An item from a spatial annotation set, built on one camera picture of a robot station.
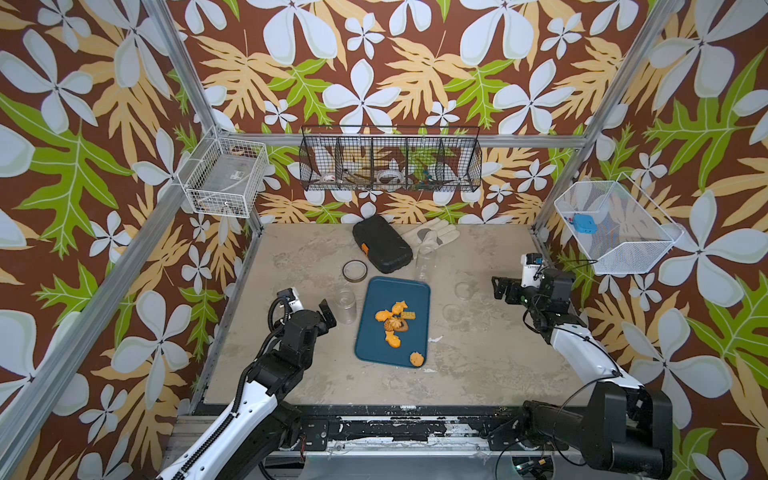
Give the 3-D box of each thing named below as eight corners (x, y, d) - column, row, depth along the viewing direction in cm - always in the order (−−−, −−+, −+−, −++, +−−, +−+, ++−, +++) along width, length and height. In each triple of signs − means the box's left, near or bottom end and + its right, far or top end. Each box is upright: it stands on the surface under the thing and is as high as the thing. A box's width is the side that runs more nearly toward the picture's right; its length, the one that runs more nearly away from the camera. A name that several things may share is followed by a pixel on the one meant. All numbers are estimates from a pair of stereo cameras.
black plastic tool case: (382, 279, 106) (382, 269, 101) (350, 235, 120) (349, 224, 115) (415, 263, 111) (417, 252, 106) (381, 222, 125) (381, 211, 120)
